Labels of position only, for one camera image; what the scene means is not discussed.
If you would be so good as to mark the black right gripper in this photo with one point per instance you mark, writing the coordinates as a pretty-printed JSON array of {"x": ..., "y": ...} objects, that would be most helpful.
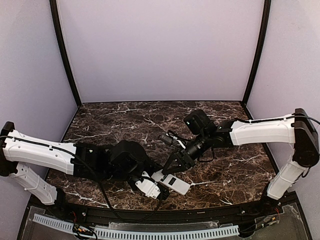
[{"x": 182, "y": 158}]

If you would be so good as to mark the white and red remote control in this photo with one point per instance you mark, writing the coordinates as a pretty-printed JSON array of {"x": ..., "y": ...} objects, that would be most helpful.
[{"x": 172, "y": 182}]

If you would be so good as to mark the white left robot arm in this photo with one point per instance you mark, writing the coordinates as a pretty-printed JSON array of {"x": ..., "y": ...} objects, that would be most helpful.
[{"x": 81, "y": 160}]

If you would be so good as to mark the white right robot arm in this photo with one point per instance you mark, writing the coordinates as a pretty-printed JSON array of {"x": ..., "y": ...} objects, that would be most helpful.
[{"x": 296, "y": 129}]

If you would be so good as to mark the black right corner post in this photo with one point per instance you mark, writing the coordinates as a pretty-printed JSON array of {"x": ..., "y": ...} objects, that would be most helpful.
[{"x": 258, "y": 51}]

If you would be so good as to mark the black corner post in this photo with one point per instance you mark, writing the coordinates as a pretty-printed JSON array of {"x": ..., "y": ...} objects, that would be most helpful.
[
  {"x": 258, "y": 51},
  {"x": 63, "y": 51}
]

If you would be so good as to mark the black left corner post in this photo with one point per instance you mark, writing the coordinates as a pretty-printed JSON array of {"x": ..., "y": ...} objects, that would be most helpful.
[{"x": 63, "y": 51}]

